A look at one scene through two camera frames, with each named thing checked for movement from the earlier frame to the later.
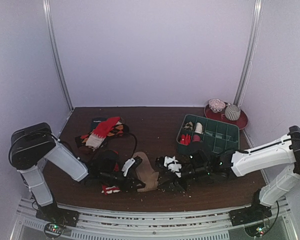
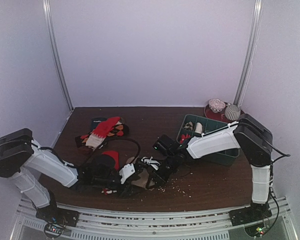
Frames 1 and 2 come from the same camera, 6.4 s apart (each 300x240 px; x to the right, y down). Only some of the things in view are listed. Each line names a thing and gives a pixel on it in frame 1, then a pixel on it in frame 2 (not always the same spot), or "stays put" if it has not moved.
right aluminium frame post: [250, 54] stays put
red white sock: [102, 130] stays put
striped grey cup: [232, 112] stays put
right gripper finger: [173, 184] → [159, 181]
